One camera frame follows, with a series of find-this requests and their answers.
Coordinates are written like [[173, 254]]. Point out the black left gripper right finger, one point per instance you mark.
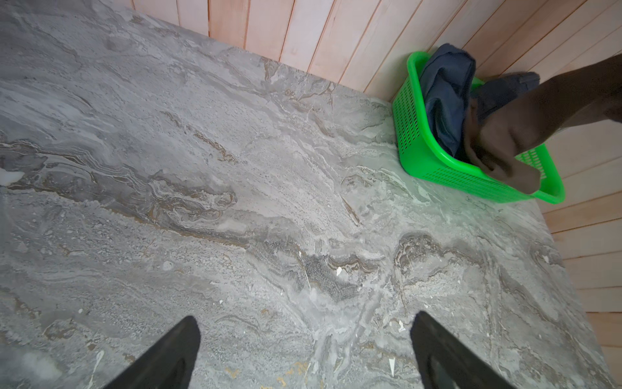
[[445, 362]]

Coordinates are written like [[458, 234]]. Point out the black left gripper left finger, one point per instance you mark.
[[167, 364]]

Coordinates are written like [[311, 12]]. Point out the brown trousers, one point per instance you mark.
[[587, 95]]

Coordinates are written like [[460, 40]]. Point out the navy blue trousers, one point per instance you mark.
[[446, 82]]

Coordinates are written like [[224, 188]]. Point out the green plastic basket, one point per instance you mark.
[[422, 157]]

